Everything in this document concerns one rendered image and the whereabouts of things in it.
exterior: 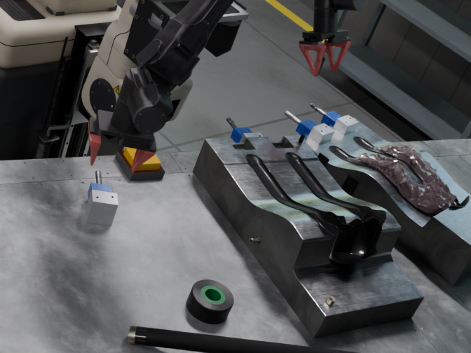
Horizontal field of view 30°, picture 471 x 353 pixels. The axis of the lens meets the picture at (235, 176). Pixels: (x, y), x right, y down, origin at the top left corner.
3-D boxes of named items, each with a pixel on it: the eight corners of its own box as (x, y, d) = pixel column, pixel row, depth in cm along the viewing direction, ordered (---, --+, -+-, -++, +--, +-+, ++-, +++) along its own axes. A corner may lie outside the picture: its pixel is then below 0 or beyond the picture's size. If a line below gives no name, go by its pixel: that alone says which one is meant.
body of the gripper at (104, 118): (151, 148, 159) (163, 115, 155) (96, 137, 156) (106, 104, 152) (148, 127, 164) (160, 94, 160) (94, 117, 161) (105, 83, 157)
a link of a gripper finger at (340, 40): (350, 71, 214) (352, 32, 211) (333, 74, 209) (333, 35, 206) (328, 68, 218) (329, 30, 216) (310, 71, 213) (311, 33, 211)
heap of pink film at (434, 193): (340, 161, 207) (353, 134, 203) (379, 145, 220) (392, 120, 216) (427, 227, 196) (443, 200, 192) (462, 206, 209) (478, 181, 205)
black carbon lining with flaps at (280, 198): (237, 162, 190) (252, 126, 184) (296, 158, 199) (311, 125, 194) (325, 273, 168) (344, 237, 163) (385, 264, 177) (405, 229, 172)
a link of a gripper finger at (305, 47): (338, 73, 210) (339, 34, 208) (320, 77, 205) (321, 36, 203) (315, 71, 215) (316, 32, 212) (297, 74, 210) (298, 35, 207)
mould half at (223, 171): (192, 171, 194) (211, 121, 186) (284, 165, 209) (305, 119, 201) (313, 338, 163) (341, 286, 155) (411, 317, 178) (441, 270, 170)
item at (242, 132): (215, 127, 212) (222, 109, 209) (232, 127, 215) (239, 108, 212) (243, 161, 204) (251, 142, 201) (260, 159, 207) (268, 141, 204)
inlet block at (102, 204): (83, 181, 178) (89, 160, 175) (106, 184, 179) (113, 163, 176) (85, 223, 168) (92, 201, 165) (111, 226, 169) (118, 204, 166)
